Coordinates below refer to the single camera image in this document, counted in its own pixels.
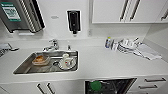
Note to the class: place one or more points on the small chrome sink knob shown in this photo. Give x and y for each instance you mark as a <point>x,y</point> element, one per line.
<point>69,47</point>

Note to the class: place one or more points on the white cup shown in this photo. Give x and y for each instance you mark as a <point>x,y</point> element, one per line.
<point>67,62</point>

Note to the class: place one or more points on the blue dish soap bottle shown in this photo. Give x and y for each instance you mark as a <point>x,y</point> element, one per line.
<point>108,43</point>

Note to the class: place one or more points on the black soap dispenser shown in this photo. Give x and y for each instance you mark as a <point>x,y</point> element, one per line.
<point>74,20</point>

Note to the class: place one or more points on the chrome faucet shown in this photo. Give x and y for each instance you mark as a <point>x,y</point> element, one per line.
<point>52,45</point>

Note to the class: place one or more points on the white lower cabinet door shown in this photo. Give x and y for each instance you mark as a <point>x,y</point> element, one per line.
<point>26,88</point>
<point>71,87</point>

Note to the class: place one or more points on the white cabinet door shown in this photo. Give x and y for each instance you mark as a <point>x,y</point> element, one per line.
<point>26,88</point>
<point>146,10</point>
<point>71,87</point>
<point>164,10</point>
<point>106,10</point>

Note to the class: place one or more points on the stack of white dishes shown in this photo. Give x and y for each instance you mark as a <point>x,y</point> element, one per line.
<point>126,45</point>

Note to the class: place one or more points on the white upper cabinet door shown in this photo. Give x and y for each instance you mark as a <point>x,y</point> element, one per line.
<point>146,10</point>
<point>106,10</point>
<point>164,10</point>

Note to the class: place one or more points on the orange bowl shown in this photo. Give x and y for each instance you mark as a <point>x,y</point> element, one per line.
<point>41,60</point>

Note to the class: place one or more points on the white dish cloth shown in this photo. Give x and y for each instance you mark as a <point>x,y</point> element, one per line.
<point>147,52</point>

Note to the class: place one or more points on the steel sink basin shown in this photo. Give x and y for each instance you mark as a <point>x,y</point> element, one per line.
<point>21,68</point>

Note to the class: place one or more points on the steel paper towel dispenser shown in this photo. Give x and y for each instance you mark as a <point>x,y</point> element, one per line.
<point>20,15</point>

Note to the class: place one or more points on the white drawer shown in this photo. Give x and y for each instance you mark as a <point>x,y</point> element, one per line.
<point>150,87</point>
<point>153,80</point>

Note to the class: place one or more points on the white wall outlet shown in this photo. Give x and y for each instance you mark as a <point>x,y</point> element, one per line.
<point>89,32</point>

